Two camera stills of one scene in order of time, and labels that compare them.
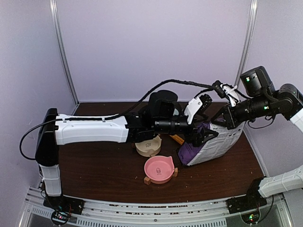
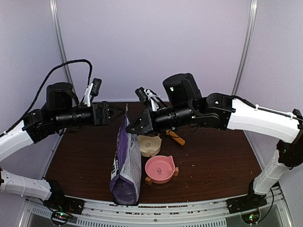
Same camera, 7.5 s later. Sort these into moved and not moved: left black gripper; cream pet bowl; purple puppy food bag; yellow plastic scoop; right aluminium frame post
Moved: purple puppy food bag; left black gripper
Not moved: right aluminium frame post; yellow plastic scoop; cream pet bowl
